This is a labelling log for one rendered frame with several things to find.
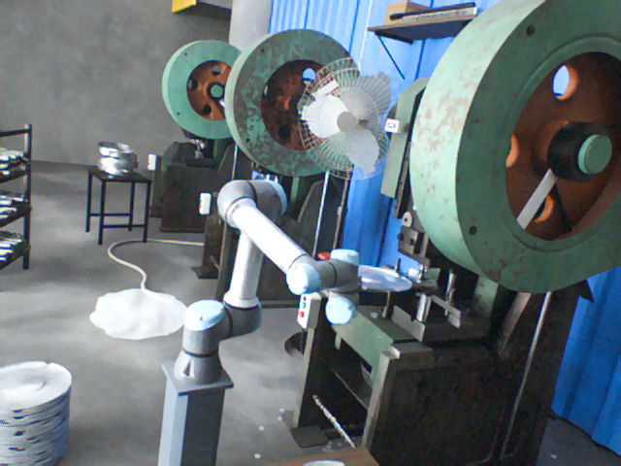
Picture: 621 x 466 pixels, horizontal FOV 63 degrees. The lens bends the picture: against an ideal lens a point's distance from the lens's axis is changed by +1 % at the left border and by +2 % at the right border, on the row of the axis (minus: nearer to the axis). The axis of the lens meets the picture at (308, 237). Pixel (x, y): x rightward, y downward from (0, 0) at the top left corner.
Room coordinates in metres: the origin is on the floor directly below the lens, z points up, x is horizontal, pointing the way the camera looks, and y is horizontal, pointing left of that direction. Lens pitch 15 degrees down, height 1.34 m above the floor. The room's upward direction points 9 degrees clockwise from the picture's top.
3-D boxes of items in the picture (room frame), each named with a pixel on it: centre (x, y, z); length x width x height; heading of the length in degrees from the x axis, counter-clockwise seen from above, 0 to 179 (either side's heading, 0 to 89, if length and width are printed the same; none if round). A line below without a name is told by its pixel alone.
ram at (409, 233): (1.79, -0.41, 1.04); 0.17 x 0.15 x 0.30; 118
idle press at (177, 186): (5.04, 0.93, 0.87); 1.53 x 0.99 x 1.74; 121
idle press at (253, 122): (3.51, 0.04, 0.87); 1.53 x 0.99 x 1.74; 116
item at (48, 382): (1.53, 0.88, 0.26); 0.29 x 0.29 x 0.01
